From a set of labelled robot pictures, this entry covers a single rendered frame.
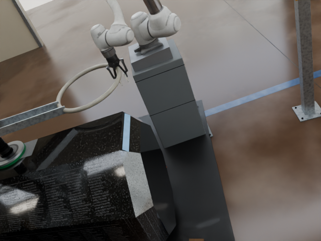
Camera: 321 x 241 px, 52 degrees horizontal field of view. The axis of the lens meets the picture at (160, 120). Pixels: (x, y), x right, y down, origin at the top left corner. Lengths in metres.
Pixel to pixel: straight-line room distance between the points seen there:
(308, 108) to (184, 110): 1.01
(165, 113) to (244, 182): 0.83
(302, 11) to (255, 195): 1.28
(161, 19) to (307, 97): 1.32
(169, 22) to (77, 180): 1.23
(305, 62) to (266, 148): 0.70
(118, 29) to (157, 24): 0.43
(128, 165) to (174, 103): 1.05
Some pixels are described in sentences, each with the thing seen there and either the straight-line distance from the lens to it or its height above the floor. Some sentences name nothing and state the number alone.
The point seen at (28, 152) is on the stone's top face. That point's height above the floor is 0.87.
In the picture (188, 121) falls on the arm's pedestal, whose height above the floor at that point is 0.21.
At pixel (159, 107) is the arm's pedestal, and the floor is 0.44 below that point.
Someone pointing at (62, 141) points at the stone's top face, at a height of 0.87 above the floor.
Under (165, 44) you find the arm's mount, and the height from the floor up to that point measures 0.89.
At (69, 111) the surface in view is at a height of 0.96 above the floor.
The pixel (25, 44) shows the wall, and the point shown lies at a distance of 6.99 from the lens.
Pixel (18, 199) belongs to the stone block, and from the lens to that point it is 2.03.
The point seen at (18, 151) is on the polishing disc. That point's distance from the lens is 2.16.
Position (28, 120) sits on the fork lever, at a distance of 2.11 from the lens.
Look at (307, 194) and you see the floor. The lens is 2.41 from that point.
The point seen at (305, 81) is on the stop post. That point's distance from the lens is 2.75.
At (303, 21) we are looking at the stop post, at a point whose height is 0.83.
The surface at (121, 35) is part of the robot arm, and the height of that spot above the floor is 1.25.
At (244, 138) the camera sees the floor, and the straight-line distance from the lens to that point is 2.82.
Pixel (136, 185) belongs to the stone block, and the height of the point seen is 0.70.
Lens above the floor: 1.93
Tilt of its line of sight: 36 degrees down
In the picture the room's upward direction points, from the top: 22 degrees counter-clockwise
